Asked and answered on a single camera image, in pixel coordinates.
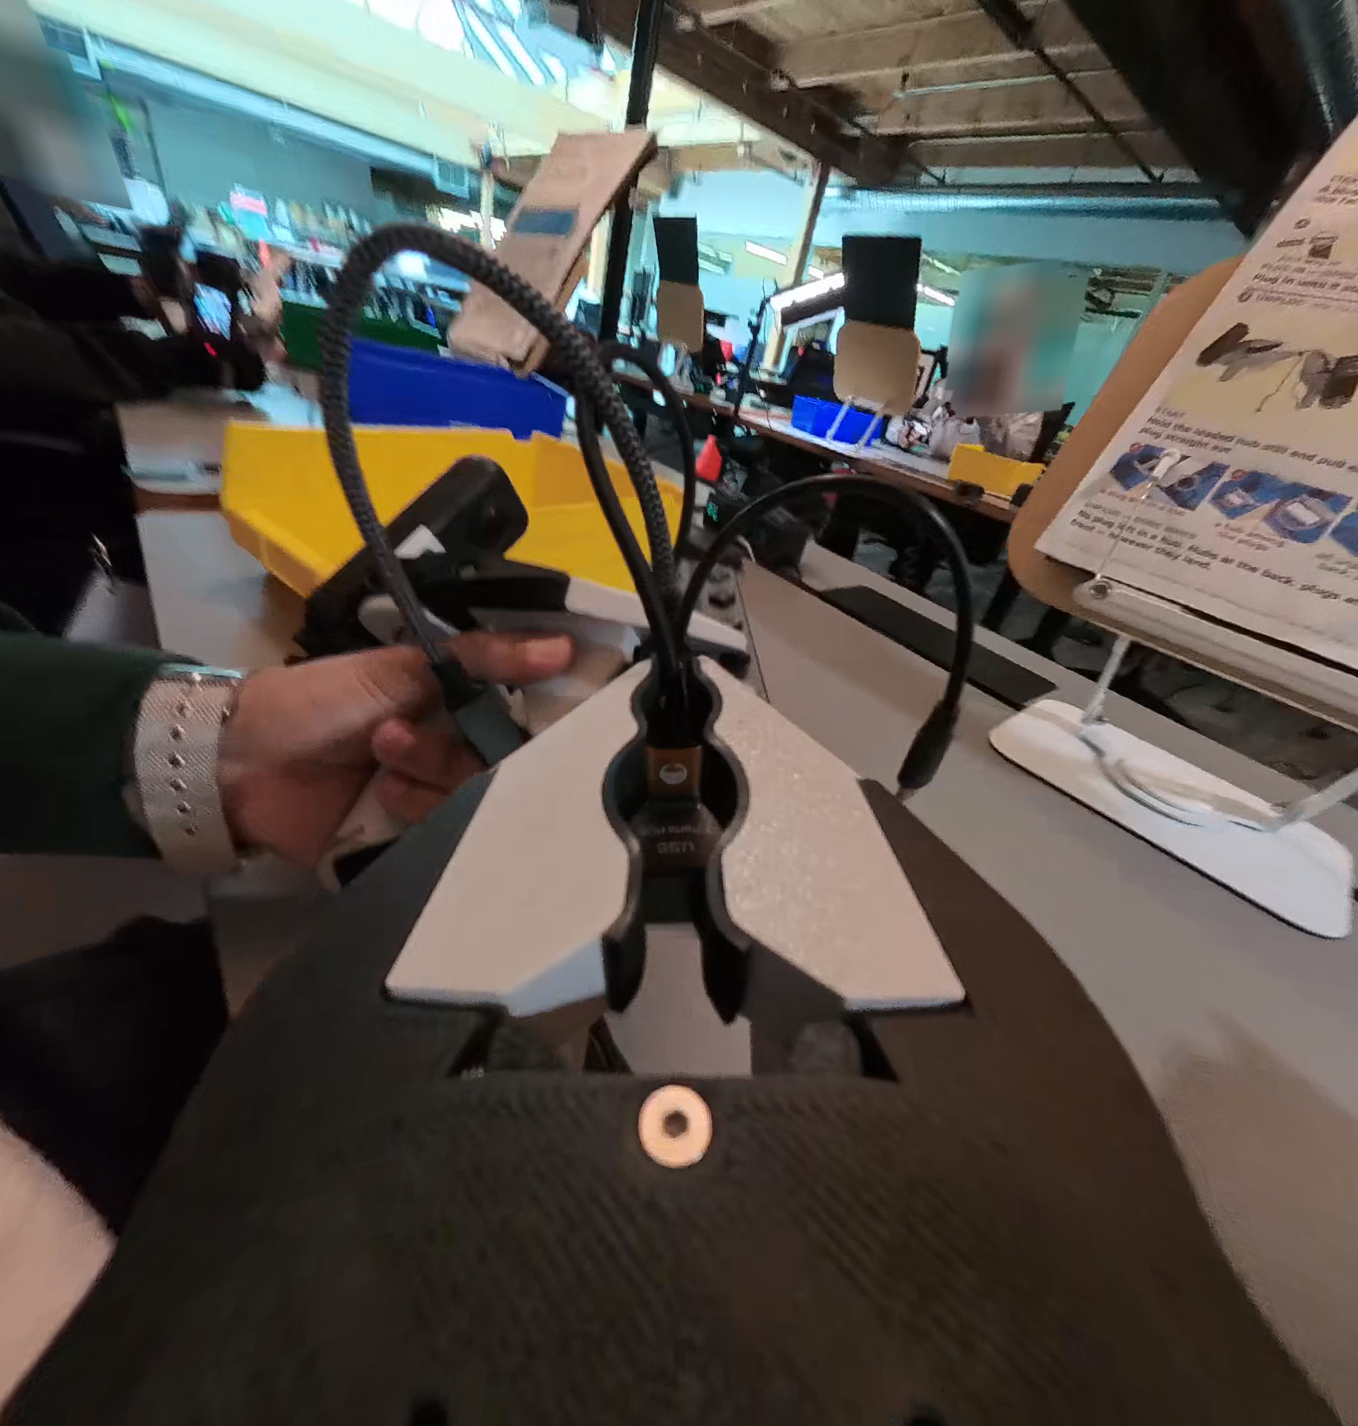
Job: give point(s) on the person's left hand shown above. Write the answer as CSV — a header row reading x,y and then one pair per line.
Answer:
x,y
322,747

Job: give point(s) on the cardboard card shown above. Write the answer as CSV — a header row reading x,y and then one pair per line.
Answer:
x,y
546,246

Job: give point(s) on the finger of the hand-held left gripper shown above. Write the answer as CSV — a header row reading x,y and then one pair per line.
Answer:
x,y
573,685
635,637

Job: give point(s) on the black desk pad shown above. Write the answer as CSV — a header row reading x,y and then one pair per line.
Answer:
x,y
936,641

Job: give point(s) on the instruction sheet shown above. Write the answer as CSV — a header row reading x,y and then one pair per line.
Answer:
x,y
1247,446

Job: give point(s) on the small yellow storage bin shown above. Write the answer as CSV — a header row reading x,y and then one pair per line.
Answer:
x,y
991,470

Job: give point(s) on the black battery charger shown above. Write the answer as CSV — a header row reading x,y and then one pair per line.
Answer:
x,y
758,513

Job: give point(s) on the small wooden board stand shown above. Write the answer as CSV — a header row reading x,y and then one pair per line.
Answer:
x,y
880,357

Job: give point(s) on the person's left forearm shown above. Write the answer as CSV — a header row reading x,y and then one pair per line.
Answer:
x,y
55,725

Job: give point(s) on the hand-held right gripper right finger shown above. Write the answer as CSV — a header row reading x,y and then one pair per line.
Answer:
x,y
836,903

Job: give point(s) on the blue storage bin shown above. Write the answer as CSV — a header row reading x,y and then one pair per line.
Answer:
x,y
446,391
836,418

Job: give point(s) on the white stand base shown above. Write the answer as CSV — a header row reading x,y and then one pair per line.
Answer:
x,y
1192,825

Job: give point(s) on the grey desk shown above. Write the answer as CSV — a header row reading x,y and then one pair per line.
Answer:
x,y
1136,948

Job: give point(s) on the grey wristwatch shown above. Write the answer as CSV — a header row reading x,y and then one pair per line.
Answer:
x,y
184,770

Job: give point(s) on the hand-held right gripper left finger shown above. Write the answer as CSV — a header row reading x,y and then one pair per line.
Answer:
x,y
513,892

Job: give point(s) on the black flag panel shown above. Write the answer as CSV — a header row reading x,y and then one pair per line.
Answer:
x,y
677,257

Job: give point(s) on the yellow plastic bin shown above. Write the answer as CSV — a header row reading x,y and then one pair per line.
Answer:
x,y
300,491

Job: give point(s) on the black pole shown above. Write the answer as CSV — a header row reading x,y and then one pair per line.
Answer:
x,y
629,168

